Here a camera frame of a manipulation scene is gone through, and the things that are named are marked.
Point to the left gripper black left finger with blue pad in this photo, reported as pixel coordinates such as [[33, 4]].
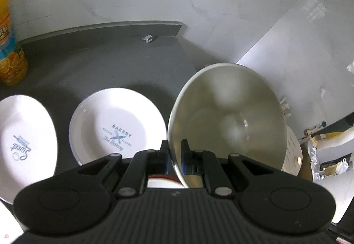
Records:
[[128, 176]]

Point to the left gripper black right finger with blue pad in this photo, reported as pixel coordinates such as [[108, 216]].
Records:
[[221, 176]]

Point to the plain white bowl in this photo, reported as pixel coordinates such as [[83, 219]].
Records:
[[164, 183]]

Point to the white Bakery plate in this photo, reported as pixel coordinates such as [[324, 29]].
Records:
[[115, 120]]

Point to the white bowl with printed base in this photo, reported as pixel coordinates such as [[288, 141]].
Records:
[[227, 108]]

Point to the white Sweet plate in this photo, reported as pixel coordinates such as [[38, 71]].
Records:
[[29, 146]]

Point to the white rice cooker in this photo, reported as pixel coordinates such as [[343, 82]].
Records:
[[293, 159]]

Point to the small white clip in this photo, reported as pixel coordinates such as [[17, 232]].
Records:
[[147, 39]]

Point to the orange juice bottle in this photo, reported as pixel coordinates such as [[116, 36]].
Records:
[[14, 64]]

